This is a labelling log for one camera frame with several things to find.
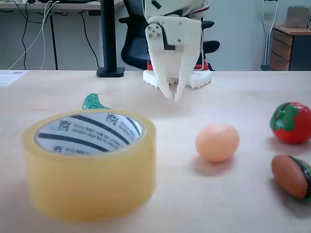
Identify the green toy cucumber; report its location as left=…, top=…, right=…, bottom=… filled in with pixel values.
left=82, top=93, right=111, bottom=110

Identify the black office chair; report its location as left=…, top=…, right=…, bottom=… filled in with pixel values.
left=118, top=0, right=221, bottom=71

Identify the black monitor stand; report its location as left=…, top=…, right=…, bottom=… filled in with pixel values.
left=96, top=0, right=126, bottom=78

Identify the grey metal crutch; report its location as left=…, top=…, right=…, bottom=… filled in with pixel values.
left=261, top=0, right=279, bottom=71

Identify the beige toy egg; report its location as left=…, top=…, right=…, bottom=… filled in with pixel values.
left=195, top=124, right=241, bottom=163

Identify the wooden drawer cabinet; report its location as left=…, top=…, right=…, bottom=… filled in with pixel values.
left=269, top=24, right=311, bottom=71

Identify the background office desk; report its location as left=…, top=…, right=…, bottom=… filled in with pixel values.
left=0, top=0, right=124, bottom=71

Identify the brown cardboard box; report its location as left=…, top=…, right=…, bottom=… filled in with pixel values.
left=285, top=6, right=311, bottom=29

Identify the red toy tomato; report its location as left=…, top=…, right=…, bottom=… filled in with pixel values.
left=270, top=101, right=311, bottom=144

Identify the white printed paper sheet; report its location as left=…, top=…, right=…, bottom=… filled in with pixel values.
left=0, top=70, right=30, bottom=87

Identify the yellow packing tape roll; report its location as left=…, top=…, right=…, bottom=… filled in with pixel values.
left=23, top=108, right=156, bottom=223

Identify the toy hamburger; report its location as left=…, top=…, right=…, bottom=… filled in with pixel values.
left=271, top=155, right=311, bottom=203

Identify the black hanging cable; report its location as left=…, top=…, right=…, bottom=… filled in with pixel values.
left=0, top=9, right=49, bottom=70
left=79, top=11, right=101, bottom=69

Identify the white hanging cable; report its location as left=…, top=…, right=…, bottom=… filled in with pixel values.
left=8, top=0, right=60, bottom=70

